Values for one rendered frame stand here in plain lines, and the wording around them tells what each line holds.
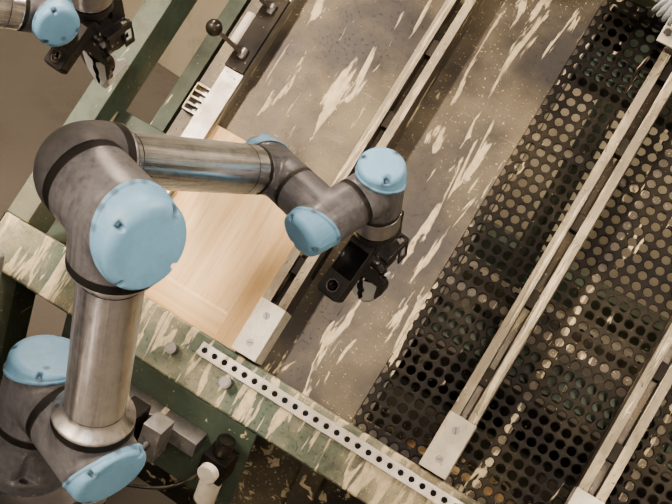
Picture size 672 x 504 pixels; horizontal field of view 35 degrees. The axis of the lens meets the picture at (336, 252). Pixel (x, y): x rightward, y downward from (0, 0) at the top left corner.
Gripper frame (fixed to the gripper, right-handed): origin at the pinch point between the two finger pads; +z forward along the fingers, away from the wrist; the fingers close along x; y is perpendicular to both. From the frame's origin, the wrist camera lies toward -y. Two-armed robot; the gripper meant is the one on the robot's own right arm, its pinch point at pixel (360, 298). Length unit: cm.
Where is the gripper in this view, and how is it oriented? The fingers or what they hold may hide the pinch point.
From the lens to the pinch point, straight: 185.2
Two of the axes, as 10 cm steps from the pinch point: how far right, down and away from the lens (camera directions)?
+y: 6.3, -6.3, 4.5
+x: -7.7, -5.4, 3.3
